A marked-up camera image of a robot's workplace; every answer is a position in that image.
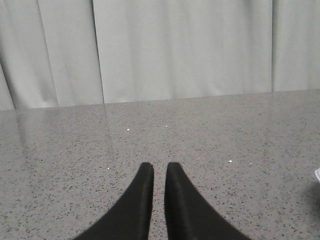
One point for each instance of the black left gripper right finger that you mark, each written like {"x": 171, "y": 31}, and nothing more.
{"x": 188, "y": 215}

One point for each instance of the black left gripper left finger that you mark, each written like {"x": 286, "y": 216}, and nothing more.
{"x": 130, "y": 216}

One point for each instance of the light blue slipper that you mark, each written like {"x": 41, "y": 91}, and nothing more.
{"x": 317, "y": 174}

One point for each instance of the pale green curtain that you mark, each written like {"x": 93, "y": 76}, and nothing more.
{"x": 56, "y": 53}

